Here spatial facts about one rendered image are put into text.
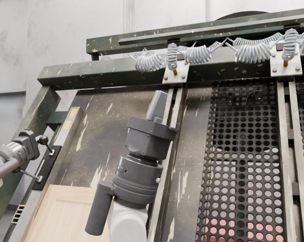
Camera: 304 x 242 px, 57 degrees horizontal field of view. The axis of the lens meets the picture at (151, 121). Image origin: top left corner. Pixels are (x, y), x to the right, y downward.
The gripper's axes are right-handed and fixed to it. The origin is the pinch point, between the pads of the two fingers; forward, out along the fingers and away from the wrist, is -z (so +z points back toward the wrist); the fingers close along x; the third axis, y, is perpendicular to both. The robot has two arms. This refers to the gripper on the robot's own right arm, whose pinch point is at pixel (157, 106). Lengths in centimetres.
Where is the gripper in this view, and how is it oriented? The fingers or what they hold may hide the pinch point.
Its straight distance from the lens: 54.6
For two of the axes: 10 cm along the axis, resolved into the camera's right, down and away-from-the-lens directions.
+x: -5.6, -1.4, 8.1
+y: 7.8, 2.4, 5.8
